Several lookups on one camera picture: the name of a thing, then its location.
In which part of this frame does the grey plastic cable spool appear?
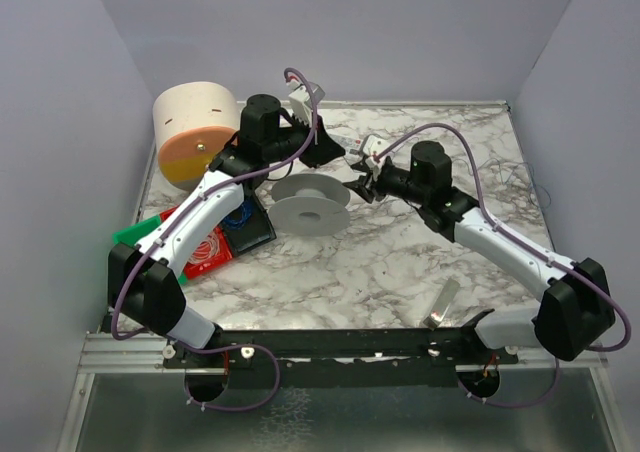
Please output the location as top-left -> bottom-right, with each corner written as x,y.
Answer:
268,173 -> 351,237

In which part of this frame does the thin blue wire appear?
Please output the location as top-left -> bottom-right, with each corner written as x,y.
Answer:
464,146 -> 556,208

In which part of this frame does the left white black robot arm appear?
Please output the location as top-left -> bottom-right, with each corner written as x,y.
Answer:
107,85 -> 345,350

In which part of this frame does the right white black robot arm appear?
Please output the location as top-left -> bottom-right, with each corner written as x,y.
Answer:
345,141 -> 615,361

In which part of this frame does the packaged protractor ruler set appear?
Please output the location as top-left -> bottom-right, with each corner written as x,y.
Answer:
329,133 -> 363,160

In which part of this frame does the black plastic bin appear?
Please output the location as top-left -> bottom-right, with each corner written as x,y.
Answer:
219,194 -> 276,257

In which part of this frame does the beige layered cylinder model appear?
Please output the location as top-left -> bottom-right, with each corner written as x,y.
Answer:
152,81 -> 240,191

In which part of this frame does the red plastic bin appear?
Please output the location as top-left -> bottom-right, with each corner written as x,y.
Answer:
183,227 -> 233,281

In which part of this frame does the grey metal clip tool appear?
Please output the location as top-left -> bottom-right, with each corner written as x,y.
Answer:
421,279 -> 460,330

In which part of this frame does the green plastic bin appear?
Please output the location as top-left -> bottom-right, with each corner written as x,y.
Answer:
112,215 -> 187,286

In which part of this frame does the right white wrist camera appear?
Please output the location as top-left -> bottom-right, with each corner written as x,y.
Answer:
361,134 -> 390,168

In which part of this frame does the blue coiled wire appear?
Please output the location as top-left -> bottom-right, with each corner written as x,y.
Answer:
223,201 -> 254,231

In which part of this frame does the white coiled wire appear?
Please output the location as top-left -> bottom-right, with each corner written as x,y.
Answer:
192,236 -> 229,268

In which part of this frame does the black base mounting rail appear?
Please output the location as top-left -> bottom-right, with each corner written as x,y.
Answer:
163,325 -> 518,389

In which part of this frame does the aluminium extrusion frame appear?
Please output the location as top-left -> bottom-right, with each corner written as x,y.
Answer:
79,329 -> 609,376

